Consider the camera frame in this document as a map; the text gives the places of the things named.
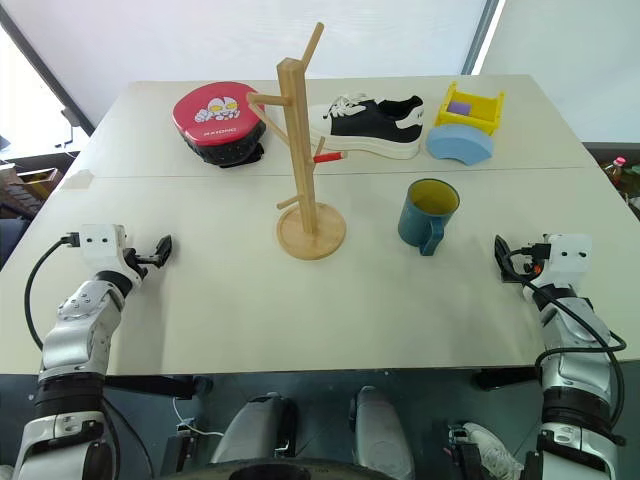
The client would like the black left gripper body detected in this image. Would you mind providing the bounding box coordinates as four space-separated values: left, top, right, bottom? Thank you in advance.
121 248 157 282

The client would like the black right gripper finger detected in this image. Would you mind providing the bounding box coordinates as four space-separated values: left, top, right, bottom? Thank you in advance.
498 260 524 286
493 234 518 264

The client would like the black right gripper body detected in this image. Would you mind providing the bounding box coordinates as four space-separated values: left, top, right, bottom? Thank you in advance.
516 240 552 282

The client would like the teal mug yellow inside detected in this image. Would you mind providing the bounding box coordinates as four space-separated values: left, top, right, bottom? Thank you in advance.
397 178 462 257

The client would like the wooden mug tree stand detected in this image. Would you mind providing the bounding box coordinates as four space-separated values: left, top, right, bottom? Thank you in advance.
245 21 348 261

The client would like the blue arch foam block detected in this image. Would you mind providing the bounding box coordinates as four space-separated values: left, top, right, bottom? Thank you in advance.
425 124 496 167

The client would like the bottle with pink cap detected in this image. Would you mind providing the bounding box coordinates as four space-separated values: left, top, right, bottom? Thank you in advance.
601 155 632 190

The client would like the brown wooden box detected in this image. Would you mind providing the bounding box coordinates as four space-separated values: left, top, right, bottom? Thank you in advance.
14 167 64 204

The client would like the red cartoon boxing pad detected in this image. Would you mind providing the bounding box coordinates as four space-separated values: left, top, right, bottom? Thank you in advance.
171 82 267 170

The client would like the yellow plastic crate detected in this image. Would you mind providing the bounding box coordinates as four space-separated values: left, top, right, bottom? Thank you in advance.
433 81 506 137

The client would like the white mesh shoe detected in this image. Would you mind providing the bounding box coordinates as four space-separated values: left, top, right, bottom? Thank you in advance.
460 421 525 480

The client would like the black and white sneaker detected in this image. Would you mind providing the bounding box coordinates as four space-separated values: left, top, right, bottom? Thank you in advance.
305 92 425 161

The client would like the silver rounded robot leg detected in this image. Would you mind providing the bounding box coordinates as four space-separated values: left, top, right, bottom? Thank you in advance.
209 392 300 465
348 384 416 480

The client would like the dark round robot waist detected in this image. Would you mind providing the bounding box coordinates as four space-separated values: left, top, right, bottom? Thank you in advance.
183 455 401 480

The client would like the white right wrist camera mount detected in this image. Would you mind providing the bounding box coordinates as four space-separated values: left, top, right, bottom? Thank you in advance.
541 231 594 289

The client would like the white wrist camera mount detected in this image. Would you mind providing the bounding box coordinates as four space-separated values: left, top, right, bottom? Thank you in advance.
79 224 128 270
541 231 594 289

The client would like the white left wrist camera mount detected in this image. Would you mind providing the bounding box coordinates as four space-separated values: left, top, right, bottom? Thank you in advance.
79 224 128 270

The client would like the black table bracket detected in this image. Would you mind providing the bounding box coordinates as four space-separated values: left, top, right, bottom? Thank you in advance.
472 367 542 392
103 374 197 401

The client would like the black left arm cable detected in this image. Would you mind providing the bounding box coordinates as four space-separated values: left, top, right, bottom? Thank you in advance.
23 232 82 351

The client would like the thin white cable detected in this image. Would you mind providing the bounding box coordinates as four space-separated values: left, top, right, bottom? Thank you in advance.
171 394 227 437

